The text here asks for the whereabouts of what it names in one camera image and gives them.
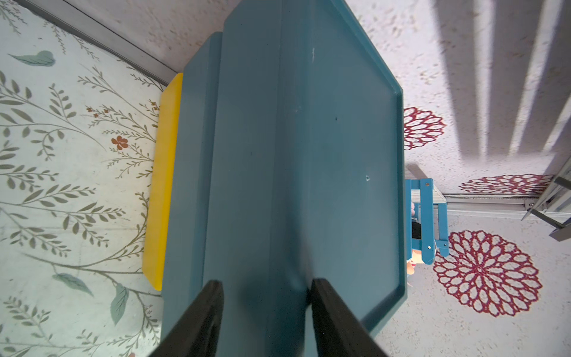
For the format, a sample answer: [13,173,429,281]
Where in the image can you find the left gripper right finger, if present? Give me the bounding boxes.
[310,278,386,356]

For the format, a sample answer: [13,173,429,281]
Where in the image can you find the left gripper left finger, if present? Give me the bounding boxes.
[150,281,224,357]

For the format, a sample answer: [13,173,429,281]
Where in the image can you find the teal three-drawer cabinet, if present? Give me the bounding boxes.
[142,1,408,356]

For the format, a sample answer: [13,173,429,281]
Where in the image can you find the blue white toy crib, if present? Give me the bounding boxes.
[404,178,451,275]

